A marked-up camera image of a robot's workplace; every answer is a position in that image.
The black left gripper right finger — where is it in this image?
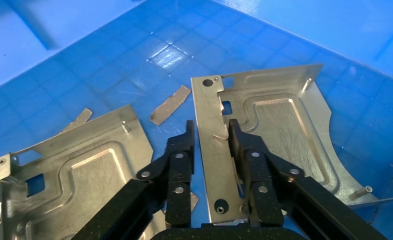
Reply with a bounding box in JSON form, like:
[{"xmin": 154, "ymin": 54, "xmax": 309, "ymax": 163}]
[{"xmin": 228, "ymin": 119, "xmax": 389, "ymax": 240}]

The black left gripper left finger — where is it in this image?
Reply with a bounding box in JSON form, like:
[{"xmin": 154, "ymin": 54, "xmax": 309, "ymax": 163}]
[{"xmin": 72, "ymin": 120, "xmax": 196, "ymax": 240}]

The stamped sheet metal bracket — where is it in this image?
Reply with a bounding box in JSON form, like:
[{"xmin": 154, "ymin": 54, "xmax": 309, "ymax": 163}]
[
  {"xmin": 0, "ymin": 104, "xmax": 168, "ymax": 240},
  {"xmin": 190, "ymin": 63, "xmax": 393, "ymax": 224}
]

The grey tape strip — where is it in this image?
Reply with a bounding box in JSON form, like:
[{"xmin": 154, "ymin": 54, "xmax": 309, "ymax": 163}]
[
  {"xmin": 189, "ymin": 191, "xmax": 200, "ymax": 214},
  {"xmin": 58, "ymin": 107, "xmax": 93, "ymax": 134},
  {"xmin": 149, "ymin": 85, "xmax": 193, "ymax": 126}
]

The blue plastic bin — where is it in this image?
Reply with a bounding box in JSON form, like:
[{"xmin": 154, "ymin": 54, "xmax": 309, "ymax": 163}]
[{"xmin": 0, "ymin": 0, "xmax": 393, "ymax": 240}]

